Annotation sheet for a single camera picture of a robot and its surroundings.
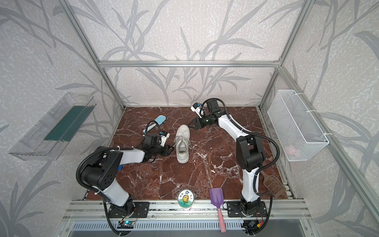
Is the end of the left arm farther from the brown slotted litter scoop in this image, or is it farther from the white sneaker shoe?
the brown slotted litter scoop

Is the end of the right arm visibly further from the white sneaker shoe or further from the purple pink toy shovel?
the purple pink toy shovel

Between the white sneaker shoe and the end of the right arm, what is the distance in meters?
0.06

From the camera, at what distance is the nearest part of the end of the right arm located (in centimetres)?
72

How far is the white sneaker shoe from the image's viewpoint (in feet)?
2.84

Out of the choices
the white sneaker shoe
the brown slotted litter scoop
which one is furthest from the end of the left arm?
the brown slotted litter scoop

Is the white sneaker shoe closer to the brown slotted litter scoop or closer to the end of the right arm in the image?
the end of the right arm
